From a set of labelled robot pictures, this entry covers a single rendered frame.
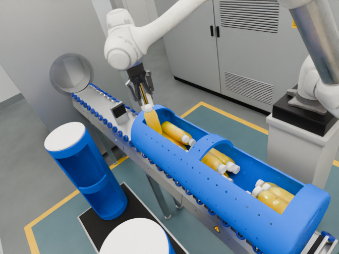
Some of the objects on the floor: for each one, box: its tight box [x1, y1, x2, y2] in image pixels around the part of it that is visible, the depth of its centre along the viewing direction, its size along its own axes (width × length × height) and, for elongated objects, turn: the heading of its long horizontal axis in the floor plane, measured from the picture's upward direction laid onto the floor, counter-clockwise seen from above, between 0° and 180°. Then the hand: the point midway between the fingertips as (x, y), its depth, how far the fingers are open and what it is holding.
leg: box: [145, 173, 172, 220], centre depth 190 cm, size 6×6×63 cm
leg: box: [91, 123, 118, 165], centre depth 256 cm, size 6×6×63 cm
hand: (146, 103), depth 111 cm, fingers closed on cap, 4 cm apart
